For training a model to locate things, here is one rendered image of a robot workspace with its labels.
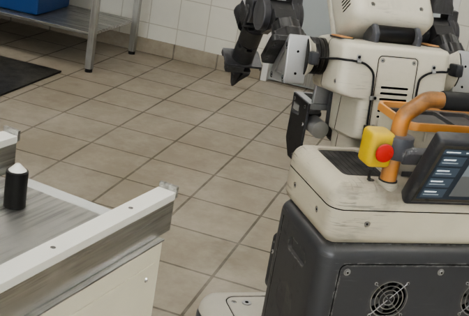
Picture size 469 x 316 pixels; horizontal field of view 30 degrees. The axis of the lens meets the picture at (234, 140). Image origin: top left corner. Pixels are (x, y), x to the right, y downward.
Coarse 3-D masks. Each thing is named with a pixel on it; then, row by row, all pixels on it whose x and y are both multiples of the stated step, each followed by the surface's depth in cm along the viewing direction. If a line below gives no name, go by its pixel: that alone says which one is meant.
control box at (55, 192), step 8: (32, 184) 135; (40, 184) 135; (48, 192) 133; (56, 192) 134; (64, 192) 134; (64, 200) 131; (72, 200) 132; (80, 200) 132; (88, 208) 130; (96, 208) 130; (104, 208) 131
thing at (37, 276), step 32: (160, 192) 124; (96, 224) 111; (128, 224) 115; (160, 224) 124; (32, 256) 100; (64, 256) 103; (96, 256) 110; (0, 288) 94; (32, 288) 99; (64, 288) 105
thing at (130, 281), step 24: (0, 192) 130; (24, 192) 125; (0, 216) 122; (24, 216) 124; (48, 216) 125; (72, 216) 126; (96, 216) 127; (0, 240) 116; (24, 240) 117; (48, 240) 118; (0, 264) 110; (120, 264) 115; (144, 264) 121; (72, 288) 107; (96, 288) 111; (120, 288) 116; (144, 288) 123; (48, 312) 102; (72, 312) 107; (96, 312) 112; (120, 312) 118; (144, 312) 125
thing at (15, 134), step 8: (8, 128) 137; (0, 136) 135; (8, 136) 136; (16, 136) 136; (0, 144) 133; (8, 144) 135; (16, 144) 137; (0, 152) 134; (8, 152) 136; (0, 160) 134; (8, 160) 136; (0, 168) 135
